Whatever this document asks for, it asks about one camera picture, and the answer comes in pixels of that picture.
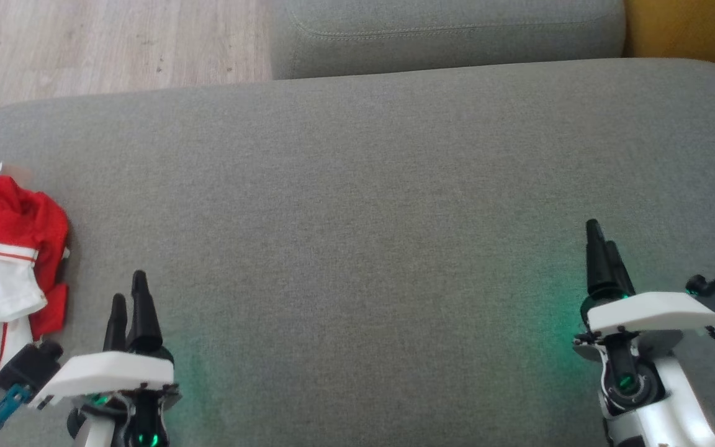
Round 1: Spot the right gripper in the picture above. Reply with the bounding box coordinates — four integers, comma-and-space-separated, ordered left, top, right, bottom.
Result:
573, 218, 715, 356

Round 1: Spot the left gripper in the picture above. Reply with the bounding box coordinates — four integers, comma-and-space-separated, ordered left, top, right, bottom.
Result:
29, 270, 182, 412

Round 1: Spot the mustard yellow upholstered panel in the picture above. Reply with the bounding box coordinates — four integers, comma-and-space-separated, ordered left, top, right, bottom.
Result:
623, 0, 715, 86

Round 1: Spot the small grey sofa section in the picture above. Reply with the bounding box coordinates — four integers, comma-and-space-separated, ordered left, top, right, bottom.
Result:
269, 0, 627, 81

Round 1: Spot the left camera cable blue plug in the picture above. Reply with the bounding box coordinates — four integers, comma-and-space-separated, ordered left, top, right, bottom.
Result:
0, 383, 33, 447

